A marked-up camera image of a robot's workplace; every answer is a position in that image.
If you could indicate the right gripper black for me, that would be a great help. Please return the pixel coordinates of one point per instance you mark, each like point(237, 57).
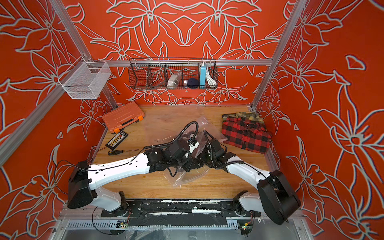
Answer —
point(202, 156)

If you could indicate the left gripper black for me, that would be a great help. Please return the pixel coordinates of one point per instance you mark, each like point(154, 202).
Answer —
point(192, 162)

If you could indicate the clear plastic vacuum bag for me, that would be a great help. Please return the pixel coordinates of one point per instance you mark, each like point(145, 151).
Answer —
point(178, 137)

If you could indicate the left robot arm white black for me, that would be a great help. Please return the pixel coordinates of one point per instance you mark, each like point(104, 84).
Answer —
point(86, 181)

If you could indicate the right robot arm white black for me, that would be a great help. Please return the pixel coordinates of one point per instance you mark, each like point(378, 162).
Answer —
point(276, 197)

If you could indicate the red black plaid shirt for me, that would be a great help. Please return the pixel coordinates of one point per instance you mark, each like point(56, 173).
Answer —
point(246, 134)

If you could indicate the olive plaid shirt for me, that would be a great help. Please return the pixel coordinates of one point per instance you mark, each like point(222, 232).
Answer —
point(245, 115)

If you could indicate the black yellow screwdriver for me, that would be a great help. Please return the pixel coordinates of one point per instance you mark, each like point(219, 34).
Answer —
point(118, 152)

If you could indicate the black screwdriver bit holder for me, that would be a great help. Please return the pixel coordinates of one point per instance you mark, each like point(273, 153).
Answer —
point(116, 140)

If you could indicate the orange tool case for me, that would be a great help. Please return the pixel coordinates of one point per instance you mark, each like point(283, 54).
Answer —
point(122, 117)

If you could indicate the dark blue round object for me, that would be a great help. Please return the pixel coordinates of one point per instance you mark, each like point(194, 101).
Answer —
point(193, 83)

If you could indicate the grey bagged item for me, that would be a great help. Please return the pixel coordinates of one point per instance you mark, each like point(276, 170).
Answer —
point(174, 81)

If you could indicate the light blue box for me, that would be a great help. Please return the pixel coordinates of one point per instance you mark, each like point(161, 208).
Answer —
point(203, 72)

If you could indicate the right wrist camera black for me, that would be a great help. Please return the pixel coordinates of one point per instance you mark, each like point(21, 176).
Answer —
point(216, 147)

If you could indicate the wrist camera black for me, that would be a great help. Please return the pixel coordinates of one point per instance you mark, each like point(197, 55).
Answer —
point(181, 148)
point(216, 147)

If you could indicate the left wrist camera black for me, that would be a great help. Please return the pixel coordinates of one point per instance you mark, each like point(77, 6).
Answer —
point(181, 148)

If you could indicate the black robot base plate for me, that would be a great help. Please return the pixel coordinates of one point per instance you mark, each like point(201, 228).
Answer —
point(183, 212)

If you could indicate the black wire wall basket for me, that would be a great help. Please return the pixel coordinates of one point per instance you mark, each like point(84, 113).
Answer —
point(154, 74)

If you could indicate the clear plastic wall bin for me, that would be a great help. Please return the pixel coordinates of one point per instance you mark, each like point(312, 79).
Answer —
point(86, 80)

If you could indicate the white cable duct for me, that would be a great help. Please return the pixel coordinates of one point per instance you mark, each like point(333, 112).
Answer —
point(122, 225)

